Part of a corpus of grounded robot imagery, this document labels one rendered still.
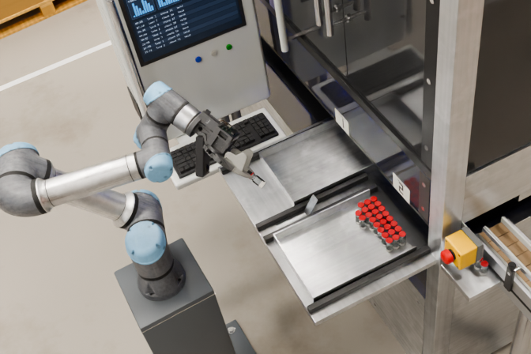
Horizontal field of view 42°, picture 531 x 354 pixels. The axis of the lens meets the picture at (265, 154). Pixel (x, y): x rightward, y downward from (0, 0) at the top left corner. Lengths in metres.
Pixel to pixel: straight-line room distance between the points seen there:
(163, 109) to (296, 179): 0.61
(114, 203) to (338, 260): 0.69
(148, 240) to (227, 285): 1.13
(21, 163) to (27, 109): 2.46
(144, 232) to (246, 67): 0.81
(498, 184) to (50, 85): 3.19
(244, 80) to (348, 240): 0.81
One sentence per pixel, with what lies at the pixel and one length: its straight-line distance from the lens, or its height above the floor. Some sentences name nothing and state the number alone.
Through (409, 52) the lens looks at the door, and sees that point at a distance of 1.68.
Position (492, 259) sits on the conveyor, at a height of 0.93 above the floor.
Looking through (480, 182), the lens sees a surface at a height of 1.16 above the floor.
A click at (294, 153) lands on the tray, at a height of 0.88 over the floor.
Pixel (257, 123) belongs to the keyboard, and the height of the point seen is 0.83.
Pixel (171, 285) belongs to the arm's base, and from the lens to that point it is 2.16.
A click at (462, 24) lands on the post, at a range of 1.46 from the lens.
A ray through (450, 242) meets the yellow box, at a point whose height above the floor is 1.03.
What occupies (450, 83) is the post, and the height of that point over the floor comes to 1.55.
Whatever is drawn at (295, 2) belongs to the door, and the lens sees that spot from 2.25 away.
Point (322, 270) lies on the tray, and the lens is 2.03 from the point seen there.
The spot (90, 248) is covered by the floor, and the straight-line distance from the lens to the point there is 3.47.
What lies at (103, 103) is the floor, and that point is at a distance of 4.22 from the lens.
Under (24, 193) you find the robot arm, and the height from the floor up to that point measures 1.32.
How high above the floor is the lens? 2.56
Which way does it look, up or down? 45 degrees down
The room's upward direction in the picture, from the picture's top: 11 degrees counter-clockwise
